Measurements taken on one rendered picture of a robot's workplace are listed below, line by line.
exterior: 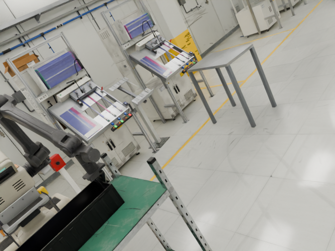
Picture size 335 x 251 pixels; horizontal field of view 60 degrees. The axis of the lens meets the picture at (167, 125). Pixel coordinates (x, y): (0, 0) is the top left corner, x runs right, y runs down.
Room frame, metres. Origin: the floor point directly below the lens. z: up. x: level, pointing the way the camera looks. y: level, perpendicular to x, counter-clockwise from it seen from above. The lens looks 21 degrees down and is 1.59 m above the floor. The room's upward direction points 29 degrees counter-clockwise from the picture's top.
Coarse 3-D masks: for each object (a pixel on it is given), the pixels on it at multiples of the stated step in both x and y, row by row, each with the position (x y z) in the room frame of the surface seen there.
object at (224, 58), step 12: (240, 48) 3.10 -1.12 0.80; (252, 48) 3.01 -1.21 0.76; (204, 60) 3.46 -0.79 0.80; (216, 60) 3.16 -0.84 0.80; (228, 60) 2.91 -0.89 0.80; (228, 72) 2.86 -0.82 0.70; (264, 84) 3.03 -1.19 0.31; (228, 96) 3.63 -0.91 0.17; (240, 96) 2.84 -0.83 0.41; (252, 120) 2.84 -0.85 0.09
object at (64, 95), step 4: (80, 80) 3.89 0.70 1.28; (84, 80) 3.89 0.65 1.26; (88, 80) 3.89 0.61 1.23; (76, 84) 3.83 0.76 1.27; (80, 84) 3.83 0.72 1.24; (68, 88) 3.77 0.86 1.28; (72, 88) 3.77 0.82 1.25; (76, 88) 3.78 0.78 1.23; (64, 92) 3.72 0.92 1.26; (68, 92) 3.72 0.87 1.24; (56, 96) 3.69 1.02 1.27; (60, 96) 3.66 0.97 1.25; (64, 96) 3.67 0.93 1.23; (68, 96) 3.73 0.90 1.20; (60, 100) 3.66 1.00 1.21; (64, 100) 3.70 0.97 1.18
